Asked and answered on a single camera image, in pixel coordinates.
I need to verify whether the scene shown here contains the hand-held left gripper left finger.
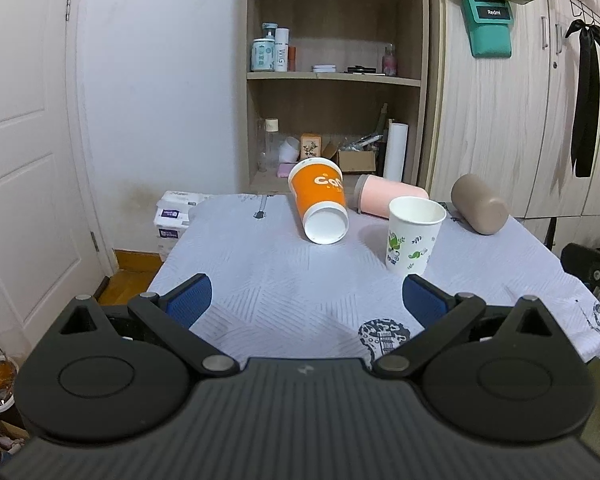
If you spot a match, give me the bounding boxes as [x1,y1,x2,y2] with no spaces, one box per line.
[55,273,240,376]

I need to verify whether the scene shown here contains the white door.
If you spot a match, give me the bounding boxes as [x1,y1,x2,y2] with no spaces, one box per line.
[0,0,117,361]

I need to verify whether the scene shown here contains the teal white pump bottle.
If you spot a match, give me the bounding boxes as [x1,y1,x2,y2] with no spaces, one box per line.
[251,23,277,72]

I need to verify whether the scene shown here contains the orange paper cup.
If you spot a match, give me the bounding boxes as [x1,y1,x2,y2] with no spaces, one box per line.
[287,157,351,246]

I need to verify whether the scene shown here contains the pink cup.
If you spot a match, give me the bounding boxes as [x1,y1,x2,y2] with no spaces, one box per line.
[354,174,430,219]

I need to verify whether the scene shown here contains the clear bottle beige cap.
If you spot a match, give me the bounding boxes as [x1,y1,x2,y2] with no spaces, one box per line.
[264,118,280,171]

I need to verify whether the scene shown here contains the white paper cup green print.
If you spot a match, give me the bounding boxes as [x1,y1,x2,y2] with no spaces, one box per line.
[384,196,447,276]

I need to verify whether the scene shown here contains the black ribbon bow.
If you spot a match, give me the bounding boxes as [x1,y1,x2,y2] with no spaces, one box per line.
[564,18,600,179]

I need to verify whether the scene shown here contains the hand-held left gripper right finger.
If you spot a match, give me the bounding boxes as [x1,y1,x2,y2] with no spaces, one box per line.
[371,274,560,377]

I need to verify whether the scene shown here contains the small floral box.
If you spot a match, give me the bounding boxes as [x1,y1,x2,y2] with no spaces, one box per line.
[300,133,323,162]

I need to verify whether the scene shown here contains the small white cup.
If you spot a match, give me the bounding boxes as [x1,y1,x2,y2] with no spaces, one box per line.
[278,137,301,164]

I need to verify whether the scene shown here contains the cardboard box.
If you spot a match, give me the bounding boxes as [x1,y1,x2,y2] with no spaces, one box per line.
[335,148,379,174]

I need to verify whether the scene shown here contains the white tube bottle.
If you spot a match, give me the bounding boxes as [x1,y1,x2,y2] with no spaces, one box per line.
[274,27,290,72]

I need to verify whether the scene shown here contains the brown cup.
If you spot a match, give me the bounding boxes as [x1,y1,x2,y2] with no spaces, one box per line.
[450,174,510,236]

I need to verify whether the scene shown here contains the wooden bookshelf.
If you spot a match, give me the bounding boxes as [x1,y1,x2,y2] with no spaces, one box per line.
[242,0,431,196]

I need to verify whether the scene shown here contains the wooden wardrobe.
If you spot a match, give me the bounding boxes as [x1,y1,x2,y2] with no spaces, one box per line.
[420,0,600,221]

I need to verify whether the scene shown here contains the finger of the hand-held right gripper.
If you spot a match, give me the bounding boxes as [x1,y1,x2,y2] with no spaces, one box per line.
[561,242,600,292]

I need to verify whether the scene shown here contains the printed white tablecloth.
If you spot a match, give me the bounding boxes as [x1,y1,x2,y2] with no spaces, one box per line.
[147,192,600,367]

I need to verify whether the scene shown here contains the white paper roll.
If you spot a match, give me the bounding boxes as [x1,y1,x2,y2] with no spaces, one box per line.
[383,120,410,182]

